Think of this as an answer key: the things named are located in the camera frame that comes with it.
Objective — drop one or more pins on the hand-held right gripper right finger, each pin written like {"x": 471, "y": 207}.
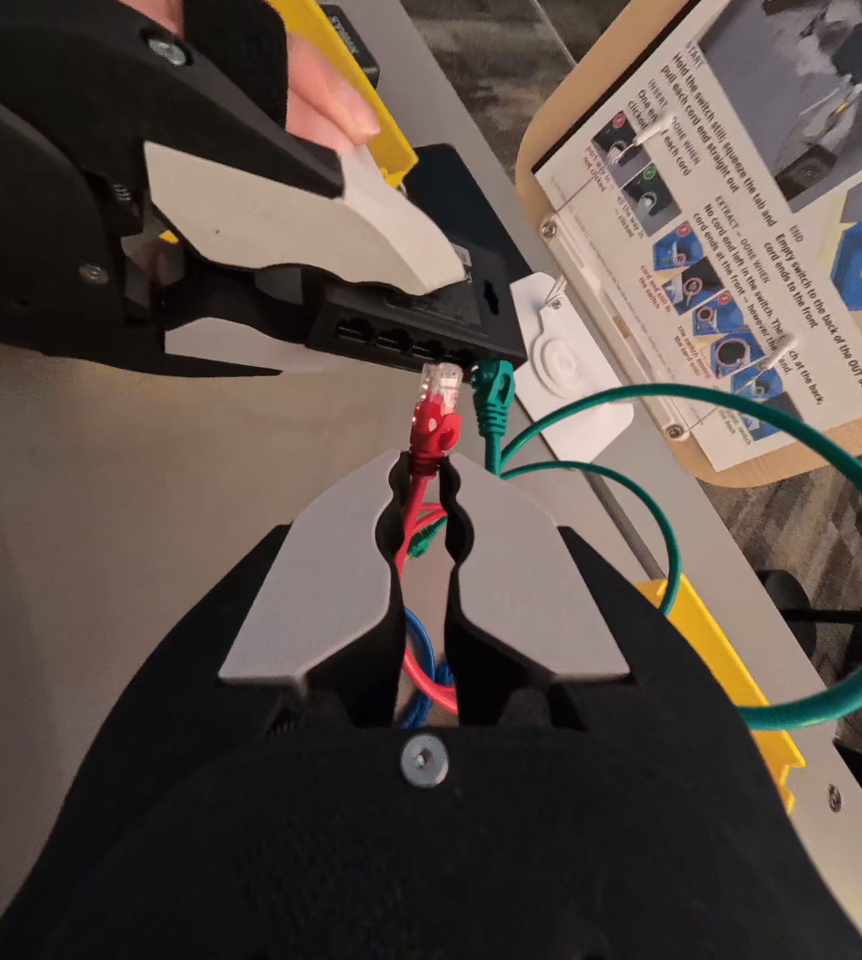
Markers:
{"x": 536, "y": 600}

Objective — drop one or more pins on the white stand base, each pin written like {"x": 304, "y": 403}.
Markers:
{"x": 573, "y": 375}

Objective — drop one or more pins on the yellow plastic bin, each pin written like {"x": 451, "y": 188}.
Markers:
{"x": 341, "y": 60}

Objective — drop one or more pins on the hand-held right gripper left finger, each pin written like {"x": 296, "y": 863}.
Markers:
{"x": 311, "y": 600}

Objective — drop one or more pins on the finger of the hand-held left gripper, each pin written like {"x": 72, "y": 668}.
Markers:
{"x": 288, "y": 217}
{"x": 235, "y": 341}

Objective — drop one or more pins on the black ethernet switch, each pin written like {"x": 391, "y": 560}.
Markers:
{"x": 401, "y": 330}

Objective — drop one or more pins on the yellow bin with divider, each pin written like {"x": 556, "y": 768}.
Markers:
{"x": 723, "y": 660}

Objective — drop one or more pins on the person's left hand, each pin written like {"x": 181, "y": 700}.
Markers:
{"x": 326, "y": 105}

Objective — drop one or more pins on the small black device box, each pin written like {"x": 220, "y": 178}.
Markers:
{"x": 352, "y": 41}

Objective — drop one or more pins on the black table mat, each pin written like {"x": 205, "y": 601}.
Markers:
{"x": 461, "y": 202}

